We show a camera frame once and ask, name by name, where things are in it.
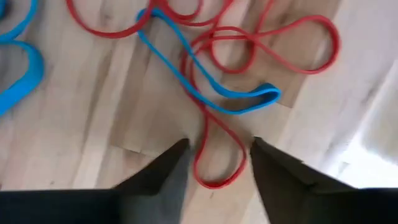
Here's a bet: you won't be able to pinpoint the red rubber band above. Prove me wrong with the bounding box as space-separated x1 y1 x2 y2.
180 27 249 190
155 0 234 28
65 0 156 39
192 14 342 75

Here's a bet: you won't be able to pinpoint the thin blue rubber band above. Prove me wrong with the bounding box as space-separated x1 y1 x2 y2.
136 7 282 116

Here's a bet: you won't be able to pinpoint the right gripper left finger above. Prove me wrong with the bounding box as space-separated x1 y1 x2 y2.
113 139 191 224

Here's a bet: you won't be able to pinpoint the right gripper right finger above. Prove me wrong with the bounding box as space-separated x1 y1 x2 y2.
250 136 358 224

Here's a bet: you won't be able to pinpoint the wide blue rubber band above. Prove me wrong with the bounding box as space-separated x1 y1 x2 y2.
0 0 45 116

